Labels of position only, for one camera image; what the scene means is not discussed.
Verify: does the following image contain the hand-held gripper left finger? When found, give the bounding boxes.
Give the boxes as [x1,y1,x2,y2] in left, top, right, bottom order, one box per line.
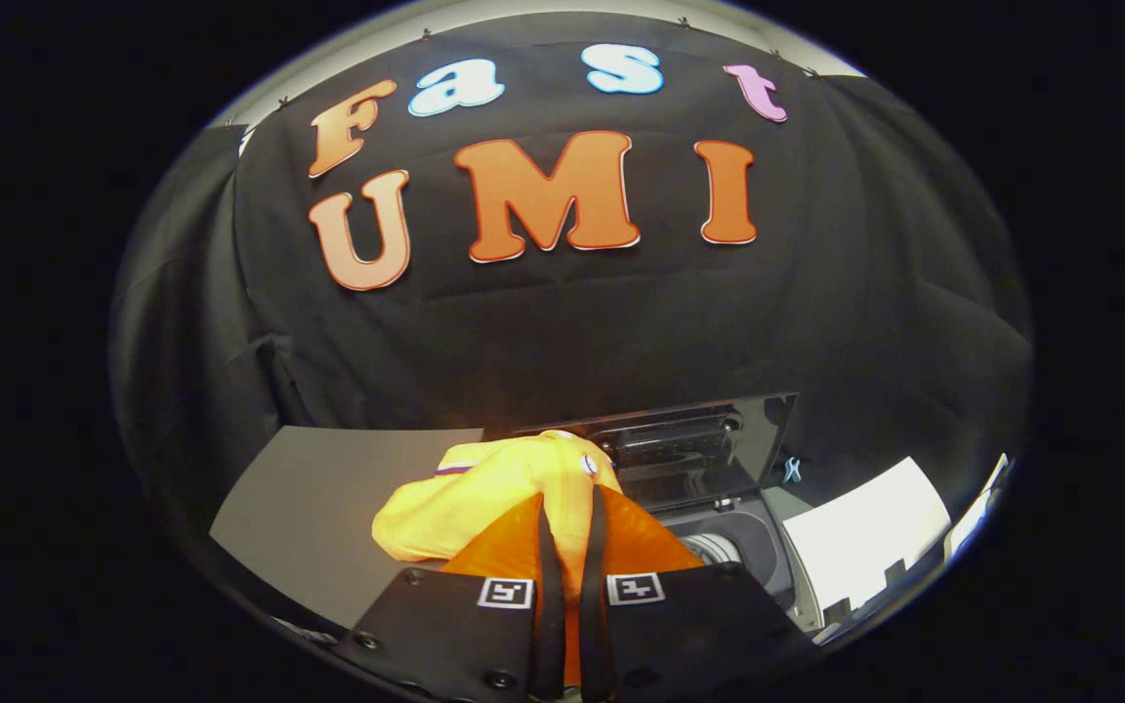
[332,492,566,703]

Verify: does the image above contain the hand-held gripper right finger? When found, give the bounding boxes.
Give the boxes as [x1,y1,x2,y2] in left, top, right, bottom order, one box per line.
[581,484,819,703]

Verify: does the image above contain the yellow shirt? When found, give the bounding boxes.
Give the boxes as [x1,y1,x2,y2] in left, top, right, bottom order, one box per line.
[371,430,624,686]

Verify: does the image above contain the dark washing machine lid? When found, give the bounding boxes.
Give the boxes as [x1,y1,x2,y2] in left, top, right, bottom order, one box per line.
[512,393,800,513]

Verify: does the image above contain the small grey washing machine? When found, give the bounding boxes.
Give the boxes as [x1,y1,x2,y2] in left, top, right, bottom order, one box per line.
[658,486,829,638]

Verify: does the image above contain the grey table mat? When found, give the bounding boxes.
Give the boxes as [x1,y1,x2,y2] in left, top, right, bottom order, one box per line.
[209,426,487,631]

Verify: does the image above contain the black backdrop cloth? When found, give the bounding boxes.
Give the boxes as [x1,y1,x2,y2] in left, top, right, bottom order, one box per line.
[111,12,1032,548]

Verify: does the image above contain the white paper sheet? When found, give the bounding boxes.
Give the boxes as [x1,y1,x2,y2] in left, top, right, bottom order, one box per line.
[781,455,953,613]

